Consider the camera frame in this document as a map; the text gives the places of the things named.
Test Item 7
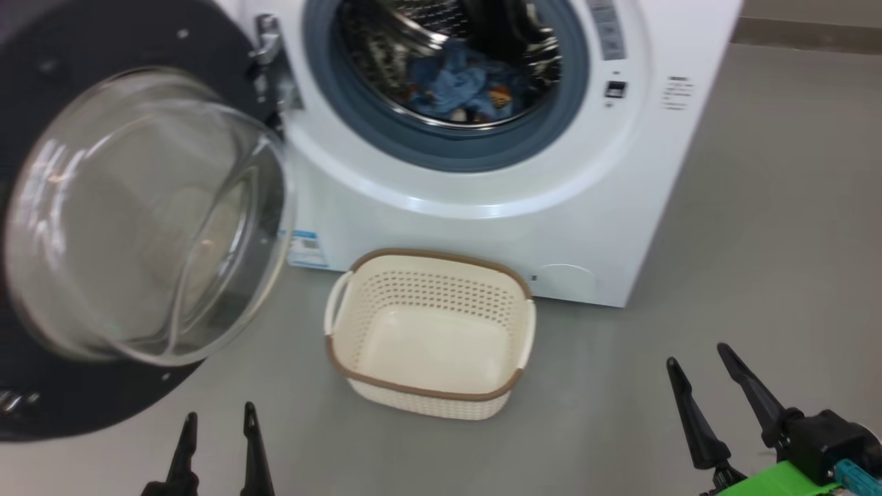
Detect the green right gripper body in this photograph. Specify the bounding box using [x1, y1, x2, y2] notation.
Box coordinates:
[699, 460, 845, 496]

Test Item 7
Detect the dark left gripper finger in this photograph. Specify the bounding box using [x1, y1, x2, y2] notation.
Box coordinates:
[141, 412, 201, 496]
[240, 402, 276, 496]

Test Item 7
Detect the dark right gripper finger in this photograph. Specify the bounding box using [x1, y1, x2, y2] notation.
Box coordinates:
[666, 357, 732, 471]
[718, 343, 803, 445]

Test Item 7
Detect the black glass washer door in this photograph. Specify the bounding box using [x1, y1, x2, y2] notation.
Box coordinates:
[0, 0, 297, 442]

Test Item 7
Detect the white front-load washing machine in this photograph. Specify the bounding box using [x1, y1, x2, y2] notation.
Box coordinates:
[227, 0, 745, 308]

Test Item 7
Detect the metal door hinge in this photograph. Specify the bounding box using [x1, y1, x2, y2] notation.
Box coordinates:
[249, 14, 304, 132]

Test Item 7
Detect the steel washing machine drum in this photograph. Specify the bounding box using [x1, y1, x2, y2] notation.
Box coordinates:
[338, 0, 562, 130]

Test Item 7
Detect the cream perforated laundry basket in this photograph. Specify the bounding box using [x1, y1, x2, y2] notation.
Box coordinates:
[324, 248, 537, 421]

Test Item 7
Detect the round white filter cover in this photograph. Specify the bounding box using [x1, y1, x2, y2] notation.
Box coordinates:
[537, 264, 597, 302]

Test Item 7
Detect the blue energy label sticker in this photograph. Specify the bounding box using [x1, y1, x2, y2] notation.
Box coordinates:
[286, 231, 330, 269]

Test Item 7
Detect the small printed text sticker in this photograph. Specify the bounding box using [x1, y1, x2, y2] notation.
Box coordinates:
[661, 76, 695, 111]

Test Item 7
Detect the grey instruction label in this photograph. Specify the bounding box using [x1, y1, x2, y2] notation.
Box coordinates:
[587, 0, 628, 61]

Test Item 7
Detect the teal right camera connector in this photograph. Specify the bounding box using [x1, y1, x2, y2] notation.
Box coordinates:
[832, 458, 882, 496]

